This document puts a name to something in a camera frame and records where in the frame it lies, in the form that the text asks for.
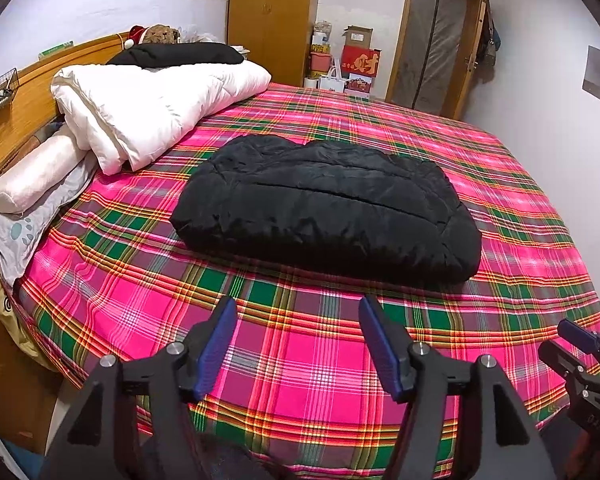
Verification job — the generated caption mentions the beige mattress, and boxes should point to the beige mattress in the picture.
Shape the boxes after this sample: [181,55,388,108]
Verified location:
[0,240,76,391]

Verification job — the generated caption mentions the open cardboard box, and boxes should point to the open cardboard box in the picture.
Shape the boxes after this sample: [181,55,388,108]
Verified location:
[342,25,375,48]

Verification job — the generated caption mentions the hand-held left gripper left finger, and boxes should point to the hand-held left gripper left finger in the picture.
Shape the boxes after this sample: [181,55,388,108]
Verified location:
[40,296,238,480]

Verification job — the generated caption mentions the black puffer jacket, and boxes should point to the black puffer jacket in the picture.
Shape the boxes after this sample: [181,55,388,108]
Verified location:
[170,134,482,283]

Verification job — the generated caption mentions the wooden bed headboard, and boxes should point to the wooden bed headboard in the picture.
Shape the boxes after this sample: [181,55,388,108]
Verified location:
[0,34,136,191]

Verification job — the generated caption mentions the white duvet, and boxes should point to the white duvet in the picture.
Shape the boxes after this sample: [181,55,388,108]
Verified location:
[50,59,272,176]

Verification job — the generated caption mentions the black pillow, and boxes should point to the black pillow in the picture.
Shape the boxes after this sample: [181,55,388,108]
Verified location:
[106,42,245,67]

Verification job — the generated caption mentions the clear plastic bag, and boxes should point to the clear plastic bag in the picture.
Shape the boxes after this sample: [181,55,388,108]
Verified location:
[179,24,218,43]

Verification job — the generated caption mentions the wooden door with grey panels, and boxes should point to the wooden door with grey panels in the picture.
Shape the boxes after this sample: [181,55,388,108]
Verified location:
[385,0,491,121]

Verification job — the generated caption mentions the red gift box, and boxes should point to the red gift box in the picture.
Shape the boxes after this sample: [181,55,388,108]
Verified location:
[341,45,382,78]

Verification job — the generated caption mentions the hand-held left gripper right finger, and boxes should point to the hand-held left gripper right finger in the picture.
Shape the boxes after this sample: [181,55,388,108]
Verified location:
[358,296,561,480]

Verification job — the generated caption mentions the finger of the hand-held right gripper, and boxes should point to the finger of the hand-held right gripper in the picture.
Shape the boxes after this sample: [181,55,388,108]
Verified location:
[557,319,600,356]
[537,341,588,378]

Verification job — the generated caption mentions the wooden wardrobe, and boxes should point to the wooden wardrobe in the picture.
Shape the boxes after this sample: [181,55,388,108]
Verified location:
[227,0,323,88]

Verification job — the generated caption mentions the white tote bag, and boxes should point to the white tote bag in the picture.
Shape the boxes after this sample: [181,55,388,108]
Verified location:
[319,57,346,93]

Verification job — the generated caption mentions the green paper strip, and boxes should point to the green paper strip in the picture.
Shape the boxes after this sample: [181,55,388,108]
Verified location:
[37,42,75,60]

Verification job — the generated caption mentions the red and white box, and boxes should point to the red and white box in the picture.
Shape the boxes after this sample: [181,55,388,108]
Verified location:
[344,74,373,99]

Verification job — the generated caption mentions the grey paw-print pillow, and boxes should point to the grey paw-print pillow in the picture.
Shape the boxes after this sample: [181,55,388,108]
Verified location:
[0,155,98,286]

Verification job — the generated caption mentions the hanging bags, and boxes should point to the hanging bags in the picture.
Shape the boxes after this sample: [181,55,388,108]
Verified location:
[477,0,502,83]

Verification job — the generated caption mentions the pink plaid bed sheet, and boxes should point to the pink plaid bed sheet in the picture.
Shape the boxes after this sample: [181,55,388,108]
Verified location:
[17,82,600,480]

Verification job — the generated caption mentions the pink long pillow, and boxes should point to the pink long pillow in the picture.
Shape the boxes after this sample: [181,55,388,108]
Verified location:
[0,127,88,216]

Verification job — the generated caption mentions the brown plush toy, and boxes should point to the brown plush toy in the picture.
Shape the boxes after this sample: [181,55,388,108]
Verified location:
[125,24,182,50]

